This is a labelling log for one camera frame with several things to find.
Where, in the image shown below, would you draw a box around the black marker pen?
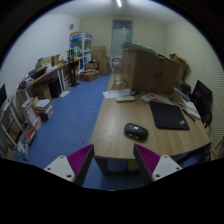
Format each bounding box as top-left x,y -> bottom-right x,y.
182,108 -> 196,122

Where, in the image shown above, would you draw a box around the open brown cardboard box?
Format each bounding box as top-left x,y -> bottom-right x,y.
168,53 -> 188,81

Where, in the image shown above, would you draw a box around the flat white plastic device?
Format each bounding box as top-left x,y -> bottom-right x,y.
115,95 -> 136,103

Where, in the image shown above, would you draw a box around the black computer monitor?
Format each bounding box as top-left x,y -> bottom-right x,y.
190,79 -> 213,125

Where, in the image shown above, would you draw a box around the white shelf unit with books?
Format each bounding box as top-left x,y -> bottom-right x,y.
0,94 -> 38,161

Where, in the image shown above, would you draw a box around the white remote control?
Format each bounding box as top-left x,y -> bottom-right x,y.
140,92 -> 156,103

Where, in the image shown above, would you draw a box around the frosted glass door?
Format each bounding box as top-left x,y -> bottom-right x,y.
110,19 -> 134,58

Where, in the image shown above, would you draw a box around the stacked brown cardboard boxes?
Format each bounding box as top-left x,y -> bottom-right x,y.
92,45 -> 112,76

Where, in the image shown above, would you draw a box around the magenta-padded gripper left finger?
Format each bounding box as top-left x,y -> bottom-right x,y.
43,143 -> 95,187

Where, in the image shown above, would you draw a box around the white paper sheet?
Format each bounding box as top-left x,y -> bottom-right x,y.
155,94 -> 175,106
102,88 -> 133,100

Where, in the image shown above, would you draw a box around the blue white display cabinet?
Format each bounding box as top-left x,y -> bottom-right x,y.
69,32 -> 93,71

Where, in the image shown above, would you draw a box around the clear plastic water jug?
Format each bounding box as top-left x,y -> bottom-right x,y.
110,57 -> 125,86

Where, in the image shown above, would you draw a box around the black floor stand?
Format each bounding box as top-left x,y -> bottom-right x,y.
66,49 -> 81,88

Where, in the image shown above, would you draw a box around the black computer mouse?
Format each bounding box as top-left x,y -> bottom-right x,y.
124,122 -> 149,141

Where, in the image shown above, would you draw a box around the dark flat screen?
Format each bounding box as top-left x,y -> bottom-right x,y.
0,83 -> 8,108

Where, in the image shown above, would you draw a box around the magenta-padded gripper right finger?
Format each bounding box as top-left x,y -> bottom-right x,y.
133,143 -> 183,184

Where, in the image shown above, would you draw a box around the low open cardboard box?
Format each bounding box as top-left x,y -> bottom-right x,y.
80,69 -> 100,83

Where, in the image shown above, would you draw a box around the clear plastic container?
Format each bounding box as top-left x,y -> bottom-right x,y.
170,89 -> 183,103

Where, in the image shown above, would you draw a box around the stack of books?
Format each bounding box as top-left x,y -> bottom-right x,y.
34,98 -> 54,123

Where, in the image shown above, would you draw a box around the large brown cardboard box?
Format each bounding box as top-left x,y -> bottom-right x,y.
121,49 -> 181,95

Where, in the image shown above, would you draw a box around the black mouse pad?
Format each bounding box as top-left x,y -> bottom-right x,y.
148,101 -> 191,131

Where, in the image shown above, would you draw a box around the cluttered wooden side desk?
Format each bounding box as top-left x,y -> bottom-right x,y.
16,57 -> 83,111

